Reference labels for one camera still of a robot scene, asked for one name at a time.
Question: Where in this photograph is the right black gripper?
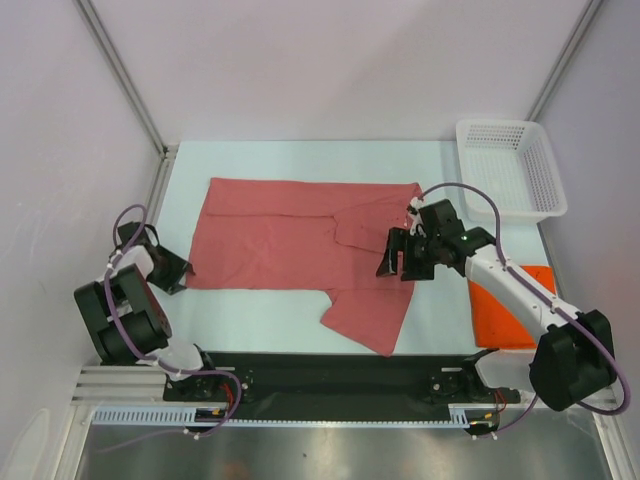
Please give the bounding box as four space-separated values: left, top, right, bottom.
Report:
376 226 441 281

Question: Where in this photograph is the pink red t shirt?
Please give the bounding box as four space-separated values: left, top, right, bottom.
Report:
187 178 420 357

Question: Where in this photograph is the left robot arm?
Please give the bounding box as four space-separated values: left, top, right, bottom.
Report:
74 222 221 402

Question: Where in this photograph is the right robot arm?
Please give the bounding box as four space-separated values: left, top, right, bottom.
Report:
376 200 618 411

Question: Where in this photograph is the folded orange t shirt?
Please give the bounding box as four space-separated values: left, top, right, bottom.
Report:
465 263 557 349

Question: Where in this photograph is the white plastic basket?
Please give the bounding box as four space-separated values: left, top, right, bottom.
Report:
456 119 568 225

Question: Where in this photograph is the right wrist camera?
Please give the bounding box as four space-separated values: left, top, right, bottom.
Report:
405 197 425 236

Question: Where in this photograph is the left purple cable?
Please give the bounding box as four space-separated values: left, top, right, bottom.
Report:
97 203 244 454

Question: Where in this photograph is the purple cable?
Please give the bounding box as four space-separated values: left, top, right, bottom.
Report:
97 203 244 454
419 182 632 441

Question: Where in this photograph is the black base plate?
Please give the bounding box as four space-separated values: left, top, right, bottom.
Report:
99 349 586 424

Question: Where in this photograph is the white slotted cable duct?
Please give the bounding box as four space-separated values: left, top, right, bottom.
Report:
92 403 506 430

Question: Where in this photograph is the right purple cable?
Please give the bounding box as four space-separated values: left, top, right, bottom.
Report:
419 182 632 441

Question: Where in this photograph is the left aluminium corner post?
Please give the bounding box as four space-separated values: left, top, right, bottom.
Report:
74 0 179 161

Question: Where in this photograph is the aluminium corner post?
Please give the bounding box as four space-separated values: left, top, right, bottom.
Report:
525 0 608 122
74 0 179 161

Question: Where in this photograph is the right aluminium corner post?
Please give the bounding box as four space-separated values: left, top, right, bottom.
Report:
525 0 608 122

